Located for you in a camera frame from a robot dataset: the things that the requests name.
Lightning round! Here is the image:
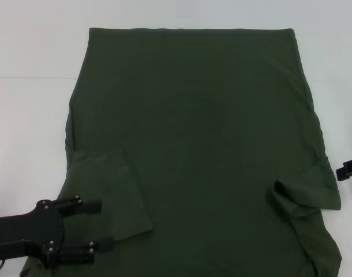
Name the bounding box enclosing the dark green t-shirt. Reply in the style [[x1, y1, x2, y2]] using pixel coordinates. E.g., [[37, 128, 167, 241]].
[[20, 27, 343, 277]]

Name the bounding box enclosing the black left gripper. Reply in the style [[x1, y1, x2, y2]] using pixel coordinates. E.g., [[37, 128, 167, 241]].
[[0, 195, 115, 268]]

